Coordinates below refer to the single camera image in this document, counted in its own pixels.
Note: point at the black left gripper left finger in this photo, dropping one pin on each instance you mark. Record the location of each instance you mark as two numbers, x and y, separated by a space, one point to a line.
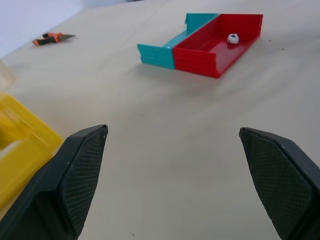
67 180

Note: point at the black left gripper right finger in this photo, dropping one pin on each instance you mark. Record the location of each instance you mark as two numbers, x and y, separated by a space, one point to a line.
280 180

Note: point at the yellow plastic bin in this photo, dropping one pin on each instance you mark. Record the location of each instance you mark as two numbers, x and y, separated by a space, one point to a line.
20 147

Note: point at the orange black pliers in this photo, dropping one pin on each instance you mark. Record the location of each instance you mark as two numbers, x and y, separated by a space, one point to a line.
51 38

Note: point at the red plastic tray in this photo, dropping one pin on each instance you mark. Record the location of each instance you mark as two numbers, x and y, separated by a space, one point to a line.
220 47

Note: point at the white wireless earbud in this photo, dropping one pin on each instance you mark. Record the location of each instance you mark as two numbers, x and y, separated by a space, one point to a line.
233 38

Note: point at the teal plastic tray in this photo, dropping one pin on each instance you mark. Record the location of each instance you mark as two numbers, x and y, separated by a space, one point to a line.
160 53

